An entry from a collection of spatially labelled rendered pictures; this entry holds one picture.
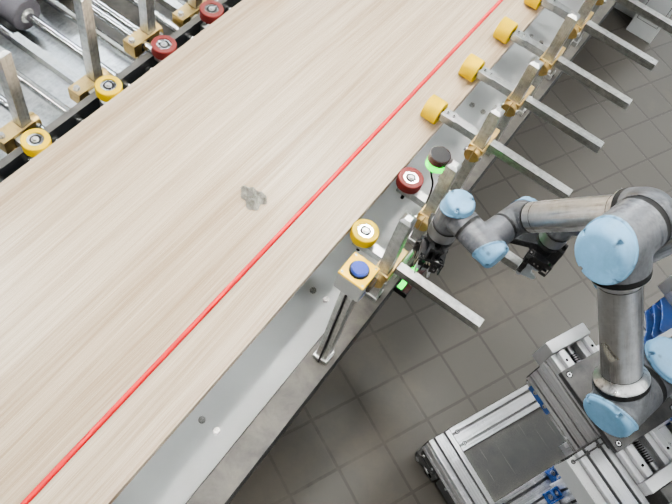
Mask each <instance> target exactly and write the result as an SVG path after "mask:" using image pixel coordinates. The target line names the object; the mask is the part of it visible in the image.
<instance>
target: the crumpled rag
mask: <svg viewBox="0 0 672 504"><path fill-rule="evenodd" d="M241 198H242V199H244V200H245V201H246V207H247V209H248V210H256V211H257V210H259V207H260V205H261V204H264V205H266V204H267V196H266V195H265V194H264V193H263V192H262V191H257V190H256V189H255V188H254V187H248V186H246V185H243V186H242V187H241Z"/></svg>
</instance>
